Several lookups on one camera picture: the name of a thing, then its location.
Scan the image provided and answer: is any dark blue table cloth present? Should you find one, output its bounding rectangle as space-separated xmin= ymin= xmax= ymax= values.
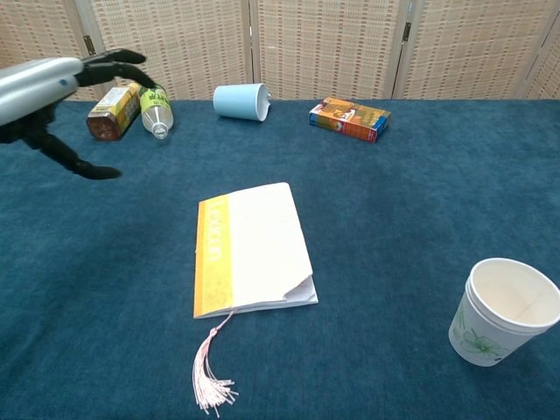
xmin=0 ymin=98 xmax=560 ymax=420

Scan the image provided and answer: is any clear bottle green label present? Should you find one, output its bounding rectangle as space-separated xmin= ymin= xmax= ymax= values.
xmin=138 ymin=84 xmax=175 ymax=140

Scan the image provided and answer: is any orange snack box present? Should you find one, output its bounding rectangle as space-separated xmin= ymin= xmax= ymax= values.
xmin=308 ymin=96 xmax=392 ymax=144

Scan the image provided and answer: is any white lined notebook yellow spine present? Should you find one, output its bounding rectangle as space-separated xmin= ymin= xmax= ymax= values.
xmin=192 ymin=182 xmax=319 ymax=320

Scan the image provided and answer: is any light blue bookmark pink tassel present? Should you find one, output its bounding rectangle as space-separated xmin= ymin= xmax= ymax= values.
xmin=192 ymin=308 xmax=240 ymax=415

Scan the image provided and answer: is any woven folding screen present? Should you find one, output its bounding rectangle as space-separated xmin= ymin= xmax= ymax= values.
xmin=0 ymin=0 xmax=560 ymax=109

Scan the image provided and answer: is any brown tea bottle yellow label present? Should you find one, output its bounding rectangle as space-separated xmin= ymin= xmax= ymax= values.
xmin=86 ymin=83 xmax=142 ymax=142

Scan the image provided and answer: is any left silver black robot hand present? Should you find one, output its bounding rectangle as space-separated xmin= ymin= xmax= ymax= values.
xmin=0 ymin=48 xmax=157 ymax=181

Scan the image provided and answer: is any light blue mug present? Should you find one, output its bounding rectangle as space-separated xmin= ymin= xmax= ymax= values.
xmin=213 ymin=82 xmax=271 ymax=123

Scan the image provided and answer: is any white paper cup green flower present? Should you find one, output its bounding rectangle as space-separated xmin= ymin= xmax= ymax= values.
xmin=447 ymin=279 xmax=559 ymax=368

